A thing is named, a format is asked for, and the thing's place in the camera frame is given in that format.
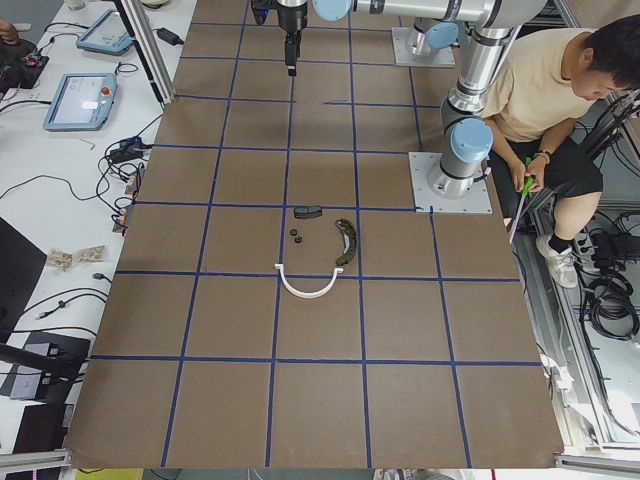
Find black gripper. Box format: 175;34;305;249
276;0;307;77

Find black power adapter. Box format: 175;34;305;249
156;27;184;46

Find black brake pad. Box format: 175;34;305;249
293;205;323;220

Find far blue teach pendant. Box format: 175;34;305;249
76;9;132;56

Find blue teach pendant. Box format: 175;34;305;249
43;73;117;131
76;9;132;56

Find olive green brake shoe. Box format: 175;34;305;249
335;218;358;267

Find near blue teach pendant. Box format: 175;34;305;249
43;73;117;131

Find person in beige shirt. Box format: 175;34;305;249
481;15;639;288

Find bags of small parts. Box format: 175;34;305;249
45;245;107;271

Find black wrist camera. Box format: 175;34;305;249
251;0;271;25

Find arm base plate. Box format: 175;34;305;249
409;152;492;215
391;22;458;68

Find aluminium frame post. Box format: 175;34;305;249
114;0;175;105

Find white curved plastic bracket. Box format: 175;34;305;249
273;263;344;300

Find green handled tool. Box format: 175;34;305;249
508;176;534;245

